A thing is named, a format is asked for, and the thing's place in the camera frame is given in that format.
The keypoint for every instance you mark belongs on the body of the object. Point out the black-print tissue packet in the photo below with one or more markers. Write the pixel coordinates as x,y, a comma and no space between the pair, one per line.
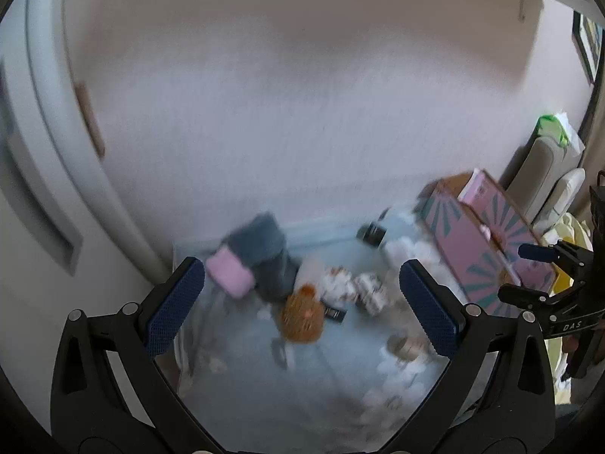
371,293

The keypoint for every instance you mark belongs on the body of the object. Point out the floral yellow green pillow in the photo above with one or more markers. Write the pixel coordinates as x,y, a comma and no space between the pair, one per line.
565,236

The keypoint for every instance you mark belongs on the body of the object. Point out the white fluffy item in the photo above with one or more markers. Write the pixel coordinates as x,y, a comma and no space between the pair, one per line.
336,284

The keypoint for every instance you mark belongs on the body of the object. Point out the white pillow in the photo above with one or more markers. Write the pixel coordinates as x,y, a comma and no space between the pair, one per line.
565,194

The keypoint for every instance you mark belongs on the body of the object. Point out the pink plush slipper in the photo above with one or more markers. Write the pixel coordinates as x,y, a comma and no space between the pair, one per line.
230,274

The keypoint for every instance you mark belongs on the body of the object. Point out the white door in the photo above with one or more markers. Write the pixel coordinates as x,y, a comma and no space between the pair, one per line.
52,118

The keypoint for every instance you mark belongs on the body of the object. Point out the black cylinder bottle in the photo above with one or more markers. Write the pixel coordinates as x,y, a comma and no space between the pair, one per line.
372,234

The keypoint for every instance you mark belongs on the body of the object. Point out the beige curtain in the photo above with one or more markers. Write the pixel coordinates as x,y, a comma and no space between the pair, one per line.
596,127

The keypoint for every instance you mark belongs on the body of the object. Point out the floral cloth desktop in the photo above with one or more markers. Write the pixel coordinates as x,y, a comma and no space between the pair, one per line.
331,388

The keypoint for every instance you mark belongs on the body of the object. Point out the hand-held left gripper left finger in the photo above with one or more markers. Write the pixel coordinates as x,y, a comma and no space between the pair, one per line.
175,305

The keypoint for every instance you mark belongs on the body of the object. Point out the grey upholstered headboard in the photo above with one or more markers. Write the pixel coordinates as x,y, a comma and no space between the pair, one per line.
536,177

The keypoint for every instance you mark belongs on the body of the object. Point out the orange knitted item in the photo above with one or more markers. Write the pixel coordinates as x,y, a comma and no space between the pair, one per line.
302,317

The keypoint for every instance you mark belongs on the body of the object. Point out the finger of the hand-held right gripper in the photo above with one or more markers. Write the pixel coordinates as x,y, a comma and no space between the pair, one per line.
536,252
522,295

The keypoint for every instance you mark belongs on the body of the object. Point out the small black card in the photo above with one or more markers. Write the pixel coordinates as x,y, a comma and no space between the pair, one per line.
334,314

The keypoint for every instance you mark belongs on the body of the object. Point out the cardboard box pink flaps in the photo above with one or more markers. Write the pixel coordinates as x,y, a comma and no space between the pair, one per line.
472,241

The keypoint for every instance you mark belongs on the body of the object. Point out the framed wall picture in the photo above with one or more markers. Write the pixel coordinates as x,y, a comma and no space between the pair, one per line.
590,45

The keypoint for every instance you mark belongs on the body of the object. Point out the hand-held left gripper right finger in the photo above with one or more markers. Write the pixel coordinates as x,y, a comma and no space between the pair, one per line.
427,312

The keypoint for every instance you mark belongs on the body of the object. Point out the green tissue pack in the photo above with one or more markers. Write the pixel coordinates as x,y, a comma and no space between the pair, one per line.
554,127

